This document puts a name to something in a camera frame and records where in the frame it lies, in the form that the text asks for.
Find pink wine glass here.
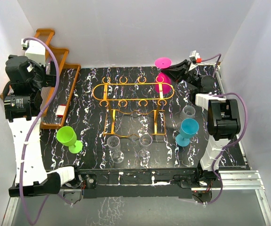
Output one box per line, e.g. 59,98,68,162
154,57,172,94

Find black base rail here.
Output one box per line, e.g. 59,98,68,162
55,167,223,200

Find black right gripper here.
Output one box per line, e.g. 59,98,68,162
161,60,200,88

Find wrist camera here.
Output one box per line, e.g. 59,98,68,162
21,39,46,66
189,50,202,71

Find clear wine glass left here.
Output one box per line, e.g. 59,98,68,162
107,136,124,164

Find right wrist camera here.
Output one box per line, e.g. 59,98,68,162
189,50,202,71

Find clear wine glass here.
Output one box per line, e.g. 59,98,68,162
138,134,152,166
107,136,124,164

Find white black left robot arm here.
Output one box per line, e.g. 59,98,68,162
4,55,82,197

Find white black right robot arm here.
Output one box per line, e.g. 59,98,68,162
158,59,241,187

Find clear wine glass right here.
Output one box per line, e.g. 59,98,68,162
138,134,152,166

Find gold wire wine glass rack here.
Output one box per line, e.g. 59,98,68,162
92,76,175,138

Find blue wine glass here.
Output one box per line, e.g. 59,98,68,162
175,118,199,147

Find green wine glass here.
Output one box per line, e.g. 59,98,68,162
56,126,83,154

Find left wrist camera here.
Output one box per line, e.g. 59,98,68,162
21,39,46,66

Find red white eraser block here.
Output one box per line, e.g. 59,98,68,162
56,105,66,117

